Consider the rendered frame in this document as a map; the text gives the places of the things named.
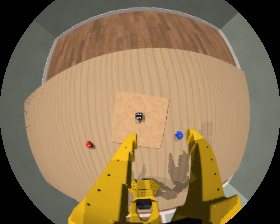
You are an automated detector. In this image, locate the black die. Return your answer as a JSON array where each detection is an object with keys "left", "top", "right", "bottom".
[{"left": 135, "top": 112, "right": 142, "bottom": 119}]

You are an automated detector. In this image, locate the blue die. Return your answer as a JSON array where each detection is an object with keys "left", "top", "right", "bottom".
[{"left": 175, "top": 131, "right": 183, "bottom": 139}]

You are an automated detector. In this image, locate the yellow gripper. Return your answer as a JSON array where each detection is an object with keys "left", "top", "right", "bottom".
[{"left": 68, "top": 129, "right": 242, "bottom": 224}]

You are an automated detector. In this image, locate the red die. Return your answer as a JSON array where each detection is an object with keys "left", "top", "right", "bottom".
[{"left": 86, "top": 141, "right": 93, "bottom": 148}]

